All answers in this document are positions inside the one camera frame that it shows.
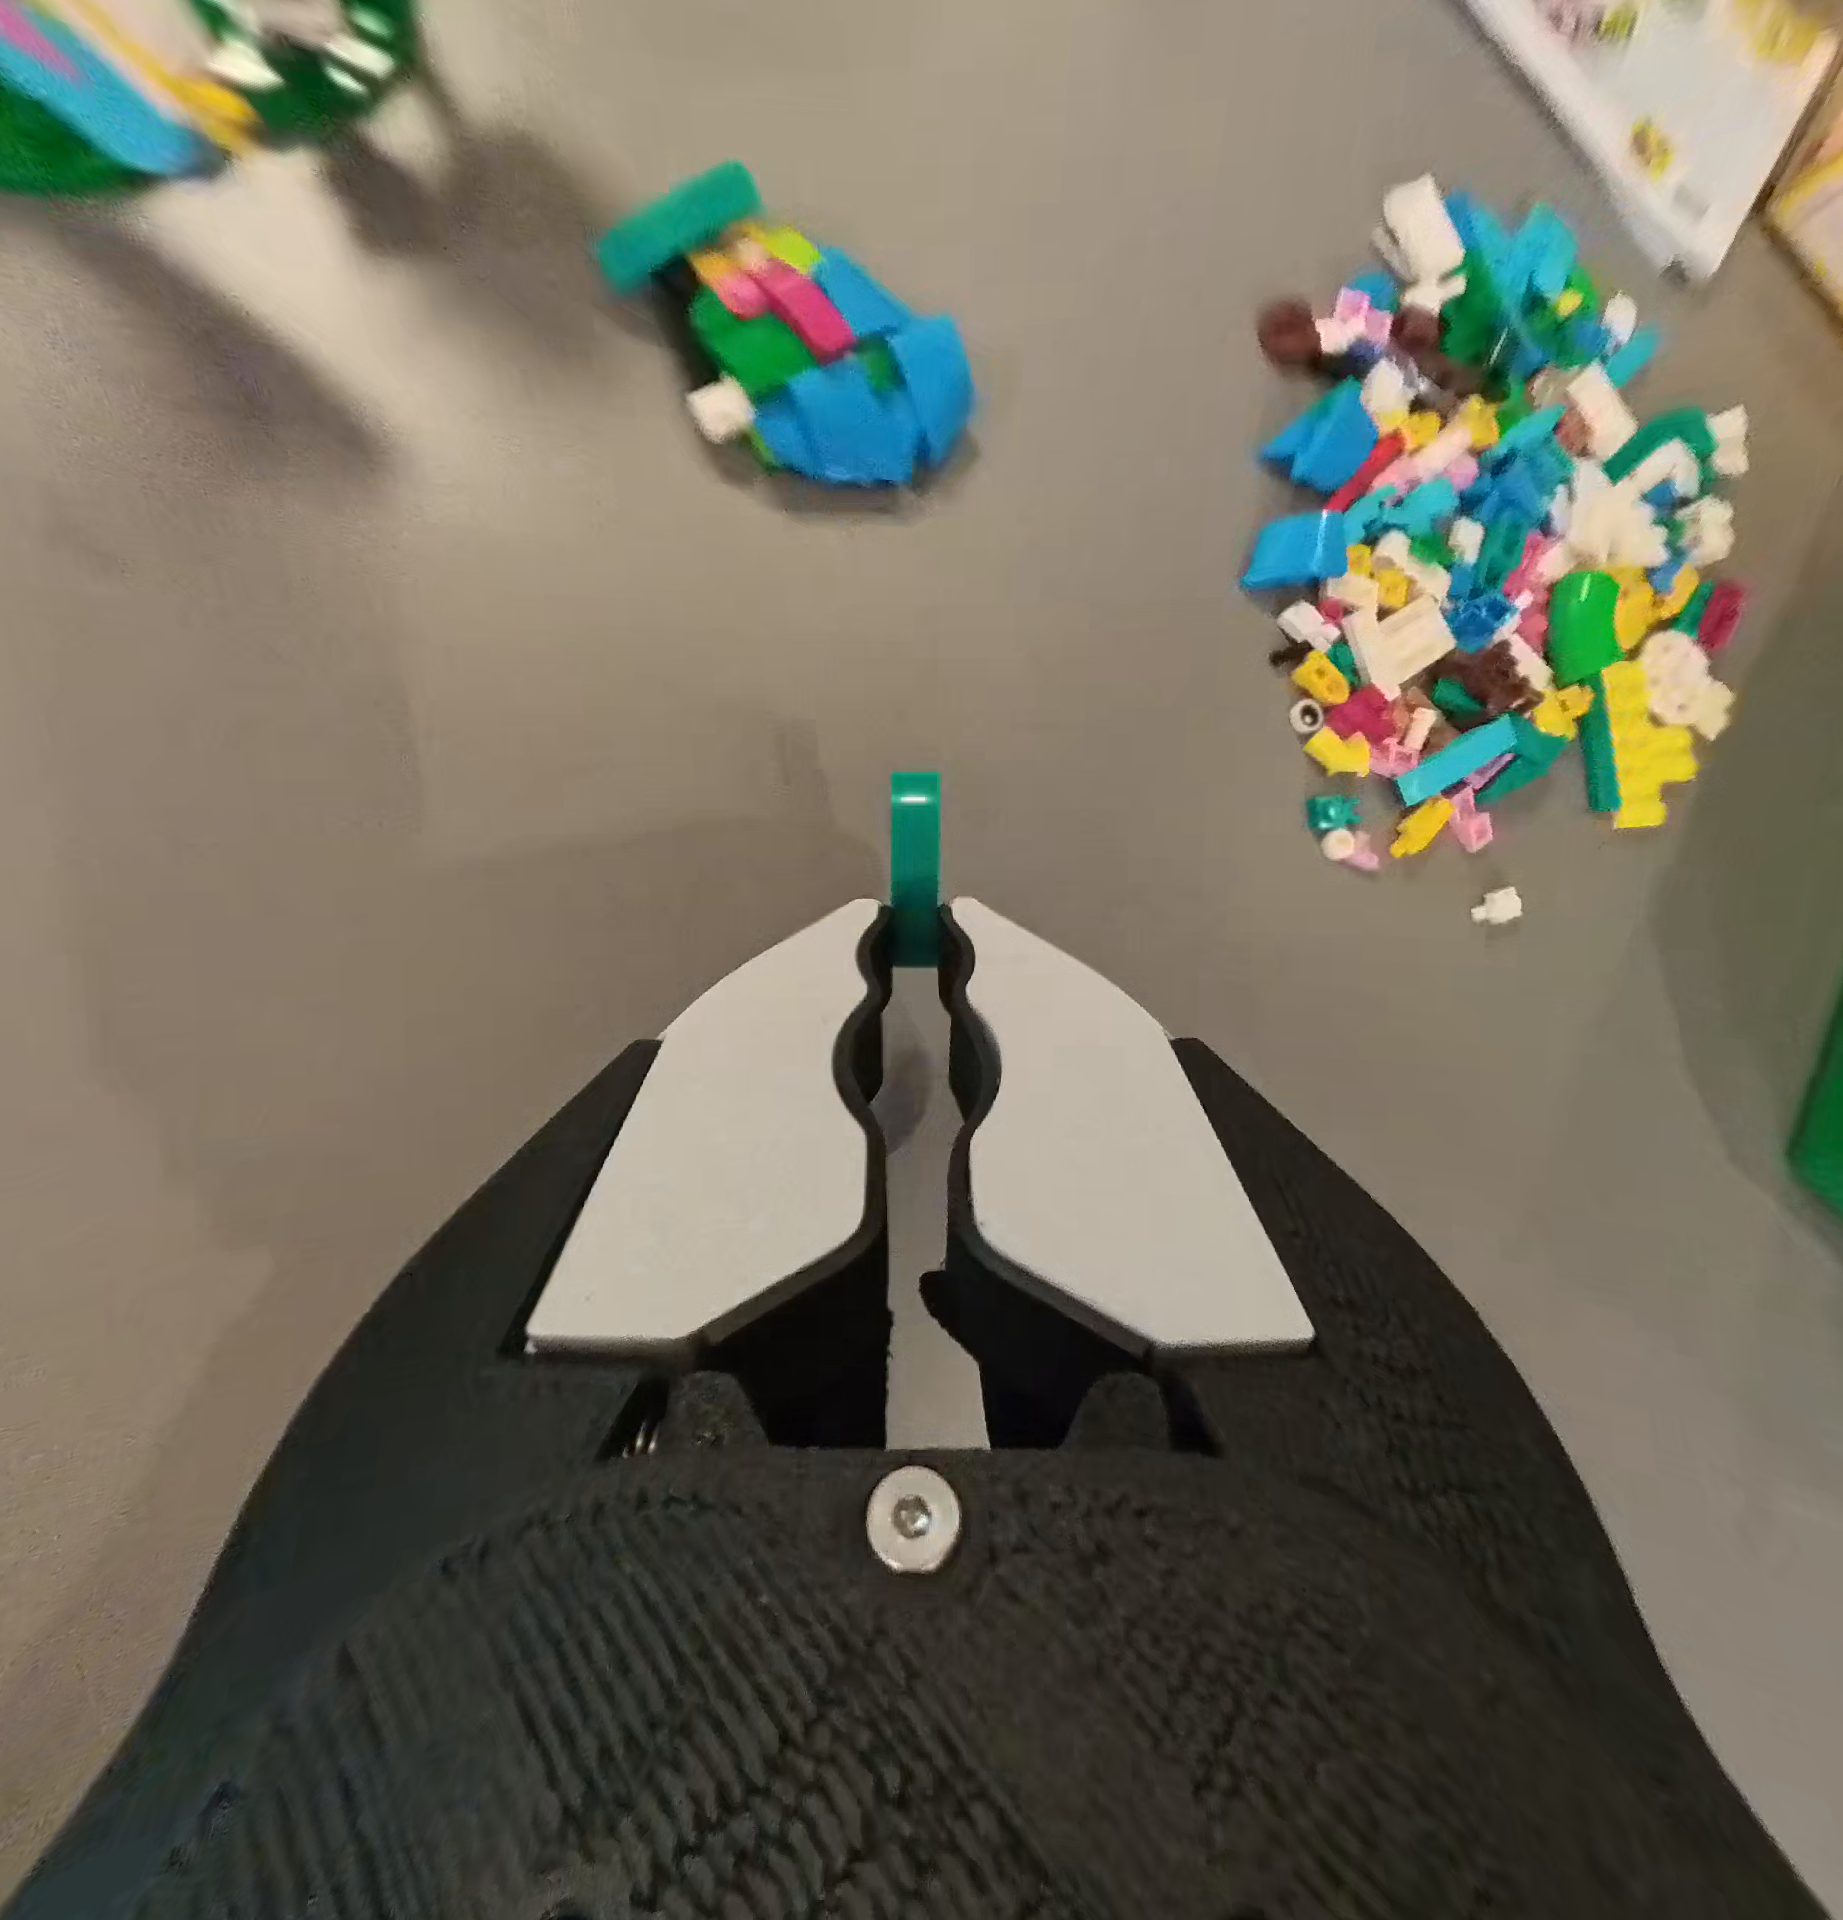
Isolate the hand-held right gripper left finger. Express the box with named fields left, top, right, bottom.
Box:
left=517, top=899, right=890, bottom=1451

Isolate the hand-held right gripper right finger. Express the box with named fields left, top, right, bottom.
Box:
left=917, top=893, right=1321, bottom=1451

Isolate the teal lego piece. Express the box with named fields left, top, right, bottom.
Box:
left=886, top=769, right=947, bottom=972

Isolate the blue lego bird model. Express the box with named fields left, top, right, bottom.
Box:
left=593, top=160, right=979, bottom=489

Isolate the pile of loose lego bricks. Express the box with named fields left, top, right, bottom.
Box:
left=1241, top=171, right=1754, bottom=880

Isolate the lego instruction booklet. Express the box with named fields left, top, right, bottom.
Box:
left=1463, top=0, right=1843, bottom=288

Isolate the yellow lego box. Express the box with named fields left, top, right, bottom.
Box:
left=1760, top=40, right=1843, bottom=373

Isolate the lego flower model green base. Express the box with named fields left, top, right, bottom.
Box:
left=0, top=0, right=424, bottom=199

